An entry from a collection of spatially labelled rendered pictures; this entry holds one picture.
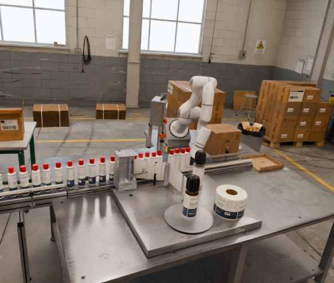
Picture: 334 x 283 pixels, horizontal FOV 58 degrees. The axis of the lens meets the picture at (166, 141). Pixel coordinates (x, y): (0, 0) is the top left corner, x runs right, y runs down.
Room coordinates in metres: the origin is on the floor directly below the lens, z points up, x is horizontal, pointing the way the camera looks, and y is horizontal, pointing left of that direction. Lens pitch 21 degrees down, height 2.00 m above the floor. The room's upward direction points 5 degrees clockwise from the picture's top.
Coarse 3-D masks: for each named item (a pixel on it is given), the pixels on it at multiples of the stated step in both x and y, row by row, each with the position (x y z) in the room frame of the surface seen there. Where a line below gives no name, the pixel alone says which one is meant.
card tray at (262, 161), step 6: (246, 156) 2.75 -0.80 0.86; (252, 156) 2.78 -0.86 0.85; (258, 156) 2.82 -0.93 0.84; (264, 156) 2.86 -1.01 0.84; (270, 156) 2.80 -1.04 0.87; (252, 162) 2.68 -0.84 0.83; (258, 162) 2.69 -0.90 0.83; (264, 162) 2.71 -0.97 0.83; (270, 162) 2.72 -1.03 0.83; (276, 162) 2.72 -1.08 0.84; (258, 168) 2.55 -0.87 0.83; (264, 168) 2.52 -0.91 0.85; (270, 168) 2.56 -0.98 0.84
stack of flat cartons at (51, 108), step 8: (40, 104) 5.80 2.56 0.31; (48, 104) 5.87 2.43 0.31; (56, 104) 5.90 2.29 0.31; (64, 104) 5.95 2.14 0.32; (40, 112) 5.37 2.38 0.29; (48, 112) 5.42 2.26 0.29; (56, 112) 5.47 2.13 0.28; (64, 112) 5.52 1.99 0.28; (40, 120) 5.36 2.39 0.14; (48, 120) 5.44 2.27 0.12; (56, 120) 5.47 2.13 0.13; (64, 120) 5.52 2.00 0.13
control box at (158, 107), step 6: (156, 96) 2.33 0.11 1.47; (156, 102) 2.16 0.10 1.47; (162, 102) 2.16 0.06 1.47; (150, 108) 2.17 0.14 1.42; (156, 108) 2.16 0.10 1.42; (162, 108) 2.15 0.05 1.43; (150, 114) 2.16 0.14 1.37; (156, 114) 2.16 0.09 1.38; (162, 114) 2.16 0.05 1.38; (150, 120) 2.16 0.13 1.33; (156, 120) 2.16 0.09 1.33; (162, 120) 2.16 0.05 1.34
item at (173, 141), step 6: (168, 120) 3.04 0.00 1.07; (174, 120) 3.05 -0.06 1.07; (168, 126) 2.99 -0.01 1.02; (168, 132) 2.94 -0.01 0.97; (168, 138) 2.90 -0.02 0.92; (174, 138) 2.91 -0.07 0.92; (180, 138) 2.93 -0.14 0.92; (186, 138) 2.95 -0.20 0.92; (168, 144) 2.90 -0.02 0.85; (174, 144) 2.91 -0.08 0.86; (180, 144) 2.93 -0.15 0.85; (186, 144) 2.95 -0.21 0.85
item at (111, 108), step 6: (96, 108) 6.40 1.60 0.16; (102, 108) 6.31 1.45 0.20; (108, 108) 6.36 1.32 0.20; (114, 108) 6.40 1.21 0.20; (120, 108) 6.44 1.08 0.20; (96, 114) 6.16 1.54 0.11; (102, 114) 6.20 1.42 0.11; (108, 114) 6.23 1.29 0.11; (114, 114) 6.26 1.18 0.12; (120, 114) 6.29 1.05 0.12
